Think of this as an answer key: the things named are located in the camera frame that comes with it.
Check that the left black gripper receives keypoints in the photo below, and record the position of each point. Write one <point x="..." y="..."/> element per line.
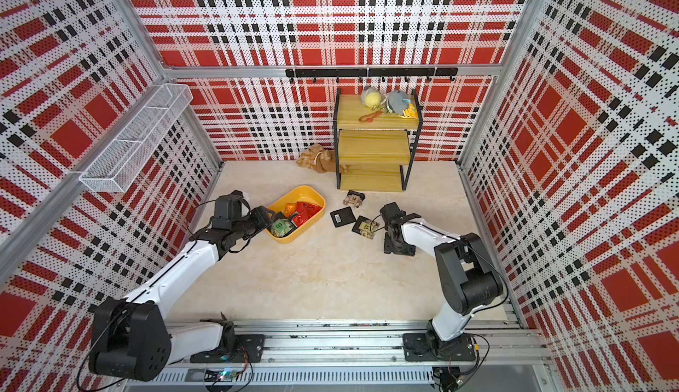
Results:
<point x="260" y="214"/>

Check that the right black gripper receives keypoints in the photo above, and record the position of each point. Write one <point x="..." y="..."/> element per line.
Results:
<point x="388" y="246"/>

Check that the black gold label tea bag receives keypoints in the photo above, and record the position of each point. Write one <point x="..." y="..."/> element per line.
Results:
<point x="366" y="227"/>

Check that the small brown tea bag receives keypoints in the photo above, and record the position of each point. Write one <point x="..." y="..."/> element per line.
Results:
<point x="355" y="199"/>

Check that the black green label tea bag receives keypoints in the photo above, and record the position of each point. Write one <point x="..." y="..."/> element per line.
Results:
<point x="282" y="228"/>

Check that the yellow plastic storage box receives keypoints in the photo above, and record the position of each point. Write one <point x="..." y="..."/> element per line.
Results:
<point x="303" y="193"/>

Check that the red tea bag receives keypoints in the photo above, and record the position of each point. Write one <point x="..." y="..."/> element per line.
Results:
<point x="305" y="211"/>

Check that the orange tea bag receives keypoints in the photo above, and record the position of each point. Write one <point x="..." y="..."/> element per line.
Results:
<point x="290" y="209"/>

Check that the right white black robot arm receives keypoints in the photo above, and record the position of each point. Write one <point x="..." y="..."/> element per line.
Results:
<point x="468" y="280"/>

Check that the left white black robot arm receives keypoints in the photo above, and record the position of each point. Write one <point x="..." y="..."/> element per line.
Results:
<point x="130" y="337"/>

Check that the brown plush toy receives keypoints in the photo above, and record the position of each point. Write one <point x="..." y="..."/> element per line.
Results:
<point x="317" y="158"/>

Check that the grey plush toy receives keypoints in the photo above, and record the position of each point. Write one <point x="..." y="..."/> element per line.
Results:
<point x="399" y="103"/>

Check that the green circuit board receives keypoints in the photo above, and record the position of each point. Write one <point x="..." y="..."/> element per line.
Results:
<point x="211" y="376"/>

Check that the wooden black frame shelf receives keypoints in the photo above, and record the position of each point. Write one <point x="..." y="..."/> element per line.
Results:
<point x="373" y="157"/>

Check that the orange ring toy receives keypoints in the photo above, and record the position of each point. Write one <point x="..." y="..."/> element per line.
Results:
<point x="371" y="117"/>

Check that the white wire mesh basket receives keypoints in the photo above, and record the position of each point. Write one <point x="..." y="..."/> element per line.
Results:
<point x="121" y="161"/>

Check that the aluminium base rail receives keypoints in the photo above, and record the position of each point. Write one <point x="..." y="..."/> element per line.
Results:
<point x="360" y="354"/>

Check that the black hook rail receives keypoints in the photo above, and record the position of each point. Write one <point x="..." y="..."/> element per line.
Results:
<point x="315" y="74"/>

